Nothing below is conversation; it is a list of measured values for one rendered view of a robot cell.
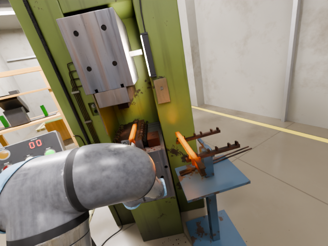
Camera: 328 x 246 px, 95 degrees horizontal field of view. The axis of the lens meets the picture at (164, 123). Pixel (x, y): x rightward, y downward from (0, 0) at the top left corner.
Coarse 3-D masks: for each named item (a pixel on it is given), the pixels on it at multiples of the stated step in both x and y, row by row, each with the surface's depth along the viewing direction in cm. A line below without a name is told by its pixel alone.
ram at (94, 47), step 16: (80, 16) 77; (96, 16) 78; (112, 16) 78; (64, 32) 79; (80, 32) 80; (96, 32) 80; (112, 32) 81; (80, 48) 82; (96, 48) 83; (112, 48) 84; (128, 48) 104; (80, 64) 85; (96, 64) 86; (112, 64) 86; (128, 64) 88; (80, 80) 88; (96, 80) 89; (112, 80) 90; (128, 80) 90
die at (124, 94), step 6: (114, 90) 92; (120, 90) 92; (126, 90) 92; (132, 90) 113; (96, 96) 92; (102, 96) 93; (108, 96) 93; (114, 96) 93; (120, 96) 93; (126, 96) 94; (132, 96) 108; (102, 102) 94; (108, 102) 94; (114, 102) 95; (120, 102) 95
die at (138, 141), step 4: (136, 120) 144; (140, 120) 144; (124, 124) 145; (128, 124) 140; (132, 124) 135; (124, 128) 135; (128, 128) 131; (136, 128) 124; (124, 132) 124; (128, 132) 123; (136, 132) 118; (124, 136) 117; (128, 136) 113; (136, 136) 112; (140, 136) 111; (120, 140) 114; (136, 140) 106; (140, 140) 106; (136, 144) 107; (140, 144) 107
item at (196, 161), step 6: (180, 138) 99; (186, 144) 90; (186, 150) 85; (192, 150) 84; (192, 156) 79; (192, 162) 75; (198, 162) 72; (198, 168) 73; (204, 168) 68; (204, 174) 69
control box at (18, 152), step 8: (40, 136) 92; (48, 136) 93; (56, 136) 94; (16, 144) 87; (24, 144) 88; (48, 144) 92; (56, 144) 93; (8, 152) 85; (16, 152) 86; (24, 152) 87; (32, 152) 89; (40, 152) 90; (56, 152) 92; (0, 160) 83; (8, 160) 84; (16, 160) 85; (24, 160) 86; (0, 168) 82
